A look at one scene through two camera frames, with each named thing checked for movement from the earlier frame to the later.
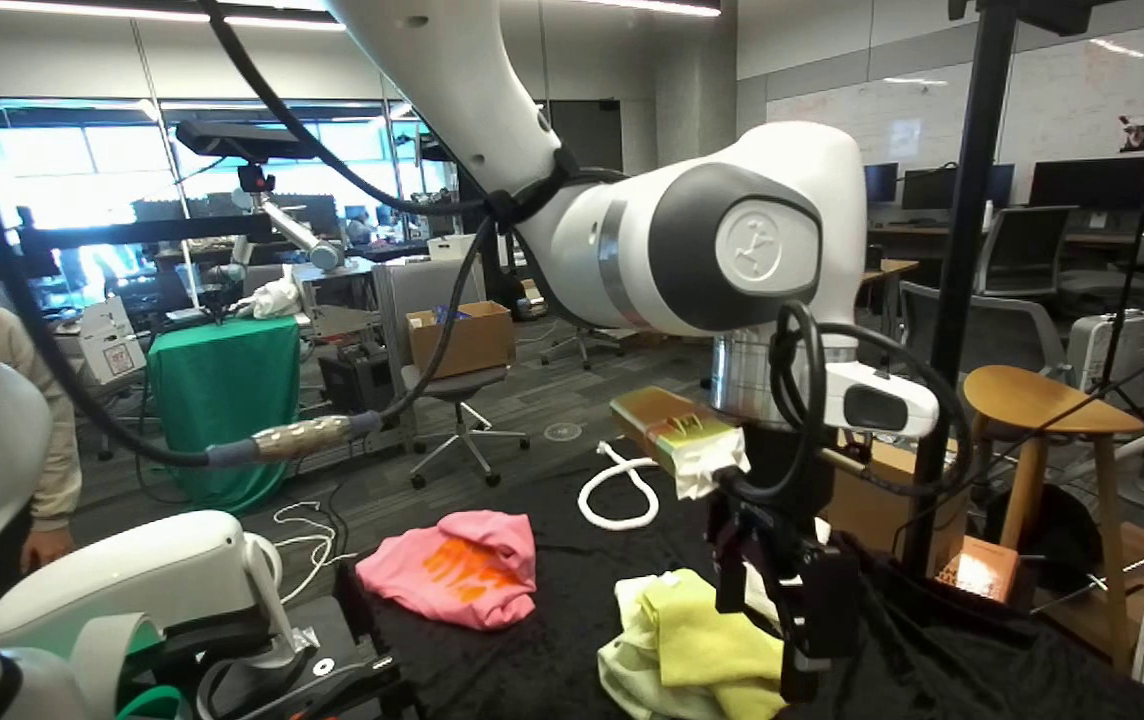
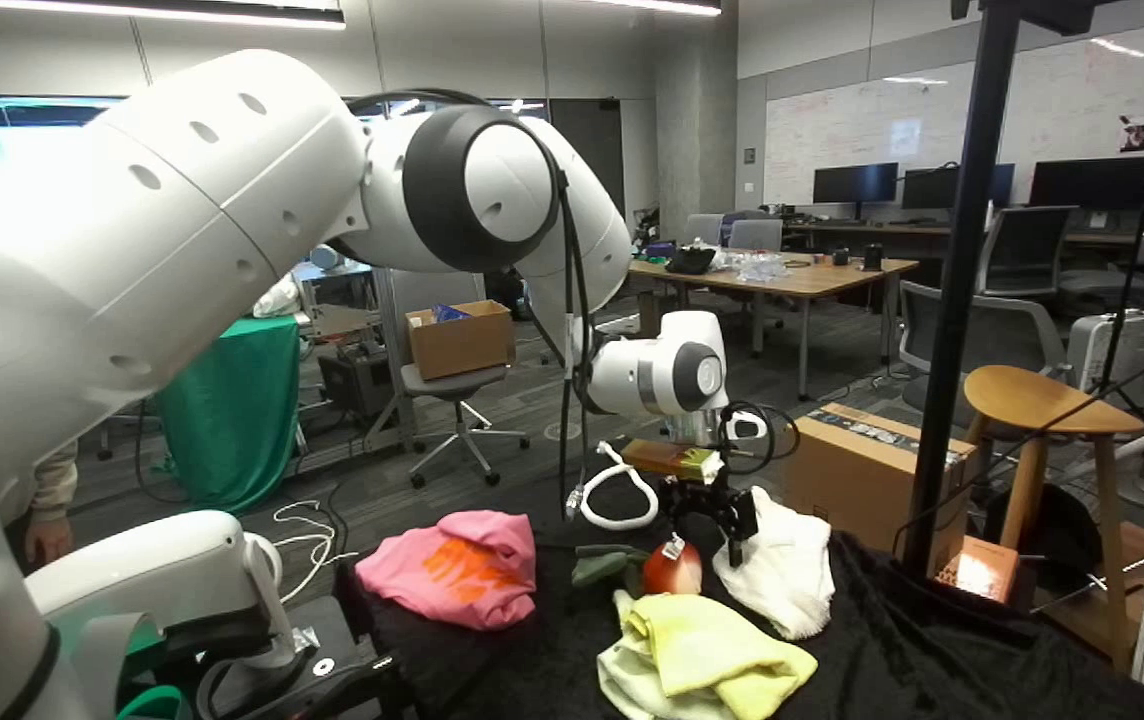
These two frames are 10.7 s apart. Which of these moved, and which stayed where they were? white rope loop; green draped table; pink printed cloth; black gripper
Moved: black gripper
Stayed: white rope loop; pink printed cloth; green draped table
